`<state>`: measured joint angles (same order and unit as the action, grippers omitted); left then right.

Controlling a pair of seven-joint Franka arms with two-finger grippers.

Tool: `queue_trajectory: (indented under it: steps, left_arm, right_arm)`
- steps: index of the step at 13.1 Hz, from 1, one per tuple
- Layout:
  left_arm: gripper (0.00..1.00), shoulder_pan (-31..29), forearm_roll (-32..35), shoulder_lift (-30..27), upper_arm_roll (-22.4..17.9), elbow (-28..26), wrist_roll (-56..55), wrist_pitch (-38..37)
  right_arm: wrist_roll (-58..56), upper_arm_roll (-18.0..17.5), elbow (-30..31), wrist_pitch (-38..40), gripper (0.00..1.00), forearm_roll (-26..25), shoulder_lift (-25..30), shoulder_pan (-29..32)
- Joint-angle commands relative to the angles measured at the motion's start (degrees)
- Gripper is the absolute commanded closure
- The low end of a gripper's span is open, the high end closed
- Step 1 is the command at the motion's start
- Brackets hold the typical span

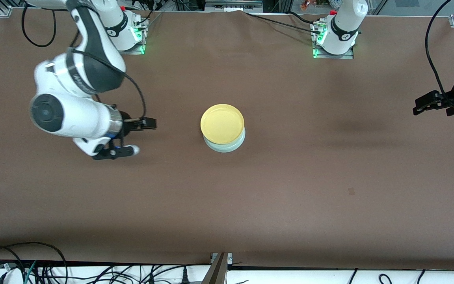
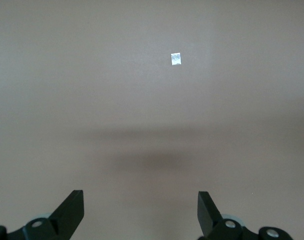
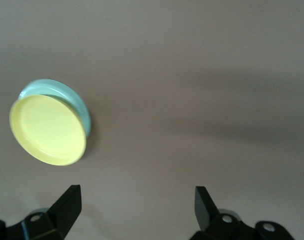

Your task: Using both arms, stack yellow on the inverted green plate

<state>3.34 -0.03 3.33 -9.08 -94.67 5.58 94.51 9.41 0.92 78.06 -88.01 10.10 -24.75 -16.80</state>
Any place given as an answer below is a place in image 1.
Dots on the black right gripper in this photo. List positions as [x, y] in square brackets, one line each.
[129, 125]

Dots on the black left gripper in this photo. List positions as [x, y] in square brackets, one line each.
[453, 98]

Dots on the yellow round plate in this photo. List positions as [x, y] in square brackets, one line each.
[222, 123]

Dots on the pale green round plate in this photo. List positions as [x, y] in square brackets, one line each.
[227, 148]

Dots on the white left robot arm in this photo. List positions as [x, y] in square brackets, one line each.
[343, 27]

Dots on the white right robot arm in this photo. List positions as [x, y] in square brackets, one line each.
[69, 114]

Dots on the brown table cover sheet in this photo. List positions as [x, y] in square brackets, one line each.
[227, 197]

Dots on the grey metal background fixture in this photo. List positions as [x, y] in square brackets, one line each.
[233, 4]

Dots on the black power plug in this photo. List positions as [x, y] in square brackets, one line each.
[185, 276]

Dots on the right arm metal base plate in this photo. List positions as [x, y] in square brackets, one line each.
[136, 49]

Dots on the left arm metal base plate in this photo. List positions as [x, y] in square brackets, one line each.
[347, 56]

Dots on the aluminium frame post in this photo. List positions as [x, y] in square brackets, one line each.
[217, 272]

